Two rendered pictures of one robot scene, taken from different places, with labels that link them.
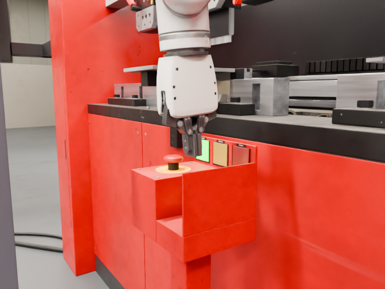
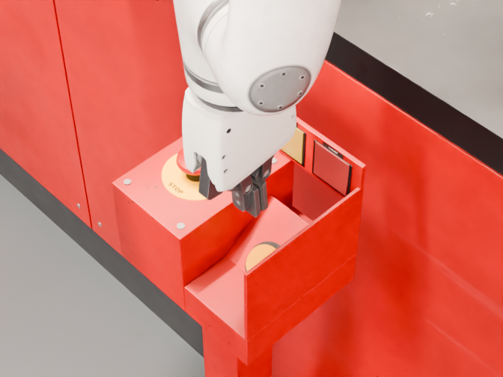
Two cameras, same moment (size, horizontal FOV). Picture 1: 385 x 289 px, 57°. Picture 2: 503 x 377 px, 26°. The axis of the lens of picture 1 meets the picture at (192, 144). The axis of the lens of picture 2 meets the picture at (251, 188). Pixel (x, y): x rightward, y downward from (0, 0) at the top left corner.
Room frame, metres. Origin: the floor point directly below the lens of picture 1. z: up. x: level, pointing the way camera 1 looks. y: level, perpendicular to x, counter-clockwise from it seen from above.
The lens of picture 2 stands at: (-0.06, 0.12, 1.60)
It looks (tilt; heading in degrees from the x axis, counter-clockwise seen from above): 48 degrees down; 350
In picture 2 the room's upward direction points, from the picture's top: straight up
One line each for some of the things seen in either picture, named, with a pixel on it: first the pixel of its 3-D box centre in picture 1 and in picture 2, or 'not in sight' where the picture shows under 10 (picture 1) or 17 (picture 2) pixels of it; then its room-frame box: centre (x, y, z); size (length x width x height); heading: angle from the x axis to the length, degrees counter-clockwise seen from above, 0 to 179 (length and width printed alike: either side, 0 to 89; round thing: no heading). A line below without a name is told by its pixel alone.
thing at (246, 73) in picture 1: (225, 75); not in sight; (1.08, -0.10, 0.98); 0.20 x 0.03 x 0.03; 34
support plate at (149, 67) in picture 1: (179, 70); not in sight; (1.02, 0.04, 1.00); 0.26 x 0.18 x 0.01; 124
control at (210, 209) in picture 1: (190, 188); (235, 213); (0.66, 0.00, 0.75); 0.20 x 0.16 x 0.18; 34
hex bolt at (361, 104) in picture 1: (365, 104); not in sight; (0.65, -0.32, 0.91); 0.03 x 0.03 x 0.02
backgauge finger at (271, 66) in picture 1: (258, 69); not in sight; (1.19, -0.22, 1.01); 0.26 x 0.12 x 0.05; 124
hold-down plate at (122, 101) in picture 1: (125, 101); not in sight; (1.57, 0.30, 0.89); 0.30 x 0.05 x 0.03; 34
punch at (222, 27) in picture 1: (220, 27); not in sight; (1.11, -0.09, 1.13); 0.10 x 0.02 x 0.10; 34
